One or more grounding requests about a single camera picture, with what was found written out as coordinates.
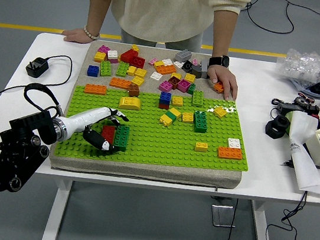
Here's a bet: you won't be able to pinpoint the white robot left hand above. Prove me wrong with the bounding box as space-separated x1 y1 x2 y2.
60 100 132 155

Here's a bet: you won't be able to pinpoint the person's left hand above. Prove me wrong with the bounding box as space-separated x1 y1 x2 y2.
203 63 242 102

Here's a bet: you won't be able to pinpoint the person's right hand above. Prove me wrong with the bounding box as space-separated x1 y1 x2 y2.
60 25 94 46

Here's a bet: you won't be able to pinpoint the orange long brick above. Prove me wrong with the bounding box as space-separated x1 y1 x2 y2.
216 145 245 162
108 76 132 91
212 80 226 94
83 83 108 97
154 62 178 77

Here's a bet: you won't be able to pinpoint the red long brick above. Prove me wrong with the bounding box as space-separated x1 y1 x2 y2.
99 124 117 146

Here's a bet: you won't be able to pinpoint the dark green long brick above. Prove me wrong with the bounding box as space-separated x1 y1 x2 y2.
112 124 131 153
191 109 211 134

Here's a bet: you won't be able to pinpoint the yellow curved brick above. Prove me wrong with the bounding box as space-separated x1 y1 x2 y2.
117 95 142 112

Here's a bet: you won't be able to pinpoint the brown small brick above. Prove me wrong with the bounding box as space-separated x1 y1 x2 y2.
126 83 141 98

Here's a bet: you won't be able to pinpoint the grey long brick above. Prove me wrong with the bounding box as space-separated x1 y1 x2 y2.
198 59 213 79

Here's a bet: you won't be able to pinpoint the magenta square brick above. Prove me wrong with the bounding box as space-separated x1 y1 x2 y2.
158 79 174 93
96 44 111 55

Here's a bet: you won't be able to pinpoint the dark grey brick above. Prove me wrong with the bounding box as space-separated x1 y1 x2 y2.
190 63 205 78

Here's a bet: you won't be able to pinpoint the lime green brick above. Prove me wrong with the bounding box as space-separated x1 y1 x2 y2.
191 89 205 108
98 60 113 78
115 60 130 78

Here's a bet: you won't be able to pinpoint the small dark green brick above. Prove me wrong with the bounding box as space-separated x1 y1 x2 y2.
186 82 197 96

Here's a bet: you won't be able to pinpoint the blue square brick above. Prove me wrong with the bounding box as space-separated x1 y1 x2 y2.
86 64 100 78
158 91 173 106

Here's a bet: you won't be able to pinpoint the black hollow brick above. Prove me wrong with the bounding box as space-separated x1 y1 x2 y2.
181 59 195 73

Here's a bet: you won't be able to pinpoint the magenta hollow brick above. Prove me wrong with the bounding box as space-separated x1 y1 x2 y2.
176 78 192 94

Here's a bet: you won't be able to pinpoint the light grey brick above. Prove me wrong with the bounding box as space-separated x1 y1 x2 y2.
173 48 193 63

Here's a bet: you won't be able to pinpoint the dark red hollow brick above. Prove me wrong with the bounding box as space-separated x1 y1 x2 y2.
166 74 181 90
128 54 146 69

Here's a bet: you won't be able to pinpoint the large red brick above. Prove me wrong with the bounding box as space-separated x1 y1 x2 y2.
119 47 139 65

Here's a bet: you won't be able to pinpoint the yellow thin brick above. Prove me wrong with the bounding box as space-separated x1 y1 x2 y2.
168 107 183 119

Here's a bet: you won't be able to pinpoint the green studded baseplate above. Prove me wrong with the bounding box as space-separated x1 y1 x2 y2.
53 76 258 184

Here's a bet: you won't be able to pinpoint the black wristwatch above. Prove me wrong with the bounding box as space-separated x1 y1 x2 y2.
208 53 231 69

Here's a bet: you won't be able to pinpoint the black power plug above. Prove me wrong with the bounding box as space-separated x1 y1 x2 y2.
24 55 51 80

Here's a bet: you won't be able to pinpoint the large black nut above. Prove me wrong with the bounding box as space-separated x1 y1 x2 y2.
263 113 292 141

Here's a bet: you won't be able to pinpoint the black power adapter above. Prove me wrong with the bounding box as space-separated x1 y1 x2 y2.
276 100 305 116

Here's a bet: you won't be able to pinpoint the green paper piece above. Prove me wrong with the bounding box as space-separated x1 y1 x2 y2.
282 110 296 136

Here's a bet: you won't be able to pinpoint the blue plastic dish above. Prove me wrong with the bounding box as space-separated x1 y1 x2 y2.
286 68 320 97

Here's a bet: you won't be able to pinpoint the clear plastic bag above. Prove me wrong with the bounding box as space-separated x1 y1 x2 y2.
273 46 320 89

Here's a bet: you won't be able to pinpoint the black servo parts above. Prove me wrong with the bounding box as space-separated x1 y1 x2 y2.
291 95 320 119

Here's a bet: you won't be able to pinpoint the person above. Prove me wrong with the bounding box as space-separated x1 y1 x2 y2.
76 0 254 61

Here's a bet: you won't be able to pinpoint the white table leg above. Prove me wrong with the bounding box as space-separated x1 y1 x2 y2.
40 176 73 240
244 199 285 240

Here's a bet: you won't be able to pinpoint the white paper sheet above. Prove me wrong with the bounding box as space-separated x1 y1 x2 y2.
280 110 320 196

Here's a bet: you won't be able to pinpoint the metal floor plate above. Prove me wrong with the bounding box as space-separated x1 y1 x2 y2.
208 203 239 229

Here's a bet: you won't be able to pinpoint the bead bracelet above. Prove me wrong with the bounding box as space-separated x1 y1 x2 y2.
81 25 102 41

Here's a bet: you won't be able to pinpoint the black plug cord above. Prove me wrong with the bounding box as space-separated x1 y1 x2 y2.
0 46 75 121

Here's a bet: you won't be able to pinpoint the black floor cable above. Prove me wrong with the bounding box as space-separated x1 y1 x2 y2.
238 0 320 40

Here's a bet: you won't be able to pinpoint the thin black hanging cable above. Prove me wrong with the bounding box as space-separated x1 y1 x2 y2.
224 197 240 240

